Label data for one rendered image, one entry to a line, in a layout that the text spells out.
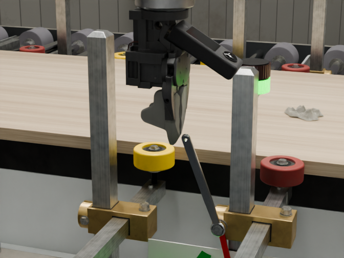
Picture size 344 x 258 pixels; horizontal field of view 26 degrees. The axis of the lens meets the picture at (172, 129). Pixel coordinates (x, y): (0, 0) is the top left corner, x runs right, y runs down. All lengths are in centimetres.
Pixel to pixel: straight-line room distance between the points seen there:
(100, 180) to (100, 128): 10
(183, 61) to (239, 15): 117
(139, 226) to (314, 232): 36
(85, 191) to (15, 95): 39
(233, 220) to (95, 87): 32
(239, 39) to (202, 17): 338
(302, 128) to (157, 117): 53
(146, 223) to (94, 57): 30
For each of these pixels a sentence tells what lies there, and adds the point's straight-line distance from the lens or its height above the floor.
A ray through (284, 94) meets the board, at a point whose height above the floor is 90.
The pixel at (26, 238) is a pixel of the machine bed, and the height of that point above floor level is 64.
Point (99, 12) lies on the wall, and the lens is 547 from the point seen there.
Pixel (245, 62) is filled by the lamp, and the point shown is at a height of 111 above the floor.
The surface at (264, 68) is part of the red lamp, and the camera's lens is 122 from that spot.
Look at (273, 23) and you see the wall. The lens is 591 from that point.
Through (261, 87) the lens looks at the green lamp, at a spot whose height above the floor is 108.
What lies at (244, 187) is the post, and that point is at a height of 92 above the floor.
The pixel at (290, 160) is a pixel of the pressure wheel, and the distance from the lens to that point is 140.
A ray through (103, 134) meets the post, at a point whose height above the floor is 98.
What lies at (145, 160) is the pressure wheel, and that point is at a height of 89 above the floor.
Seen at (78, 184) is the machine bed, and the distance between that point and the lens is 160.
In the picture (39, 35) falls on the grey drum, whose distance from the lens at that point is 301.
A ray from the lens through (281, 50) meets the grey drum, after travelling 268.
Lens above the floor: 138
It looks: 18 degrees down
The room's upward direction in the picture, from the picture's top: straight up
